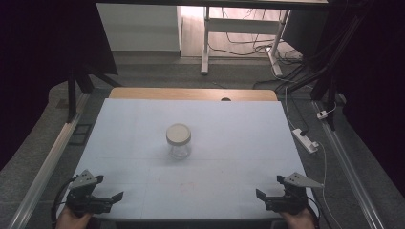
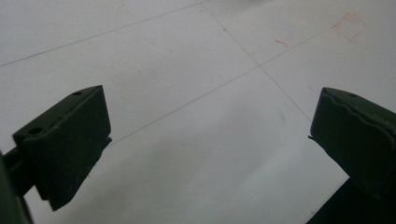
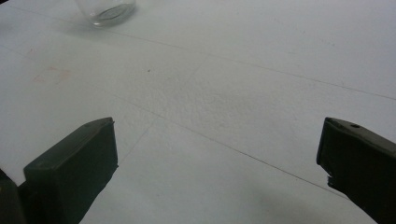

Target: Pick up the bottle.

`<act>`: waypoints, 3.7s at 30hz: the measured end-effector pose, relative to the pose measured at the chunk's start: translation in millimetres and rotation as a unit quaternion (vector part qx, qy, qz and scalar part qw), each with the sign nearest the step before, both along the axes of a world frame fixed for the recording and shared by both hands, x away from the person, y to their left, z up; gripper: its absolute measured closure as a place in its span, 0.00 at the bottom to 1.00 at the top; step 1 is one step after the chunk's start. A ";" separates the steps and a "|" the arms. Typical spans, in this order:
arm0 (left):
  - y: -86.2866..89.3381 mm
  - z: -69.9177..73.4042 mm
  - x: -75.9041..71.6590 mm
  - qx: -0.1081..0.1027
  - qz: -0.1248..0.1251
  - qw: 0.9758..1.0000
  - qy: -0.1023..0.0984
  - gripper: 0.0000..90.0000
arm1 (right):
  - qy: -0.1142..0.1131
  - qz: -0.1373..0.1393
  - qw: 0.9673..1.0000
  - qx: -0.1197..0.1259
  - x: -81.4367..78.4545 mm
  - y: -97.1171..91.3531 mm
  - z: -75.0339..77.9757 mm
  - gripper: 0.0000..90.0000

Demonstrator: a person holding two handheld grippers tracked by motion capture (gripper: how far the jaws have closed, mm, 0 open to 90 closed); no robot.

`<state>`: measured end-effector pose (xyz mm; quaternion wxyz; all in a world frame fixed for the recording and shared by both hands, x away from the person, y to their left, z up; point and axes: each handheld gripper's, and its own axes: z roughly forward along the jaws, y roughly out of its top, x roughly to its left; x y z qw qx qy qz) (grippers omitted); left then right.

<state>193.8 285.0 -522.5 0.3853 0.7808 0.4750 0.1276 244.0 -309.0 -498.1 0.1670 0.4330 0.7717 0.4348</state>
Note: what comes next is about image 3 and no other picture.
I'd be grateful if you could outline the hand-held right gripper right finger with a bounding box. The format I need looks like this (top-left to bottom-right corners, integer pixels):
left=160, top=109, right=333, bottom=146
left=316, top=117, right=396, bottom=224

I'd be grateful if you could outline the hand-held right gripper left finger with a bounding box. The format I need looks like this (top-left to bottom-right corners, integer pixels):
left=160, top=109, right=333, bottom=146
left=18, top=117, right=120, bottom=224

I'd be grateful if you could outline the clear glass jar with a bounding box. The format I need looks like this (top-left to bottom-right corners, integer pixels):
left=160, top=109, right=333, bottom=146
left=74, top=0, right=137, bottom=27

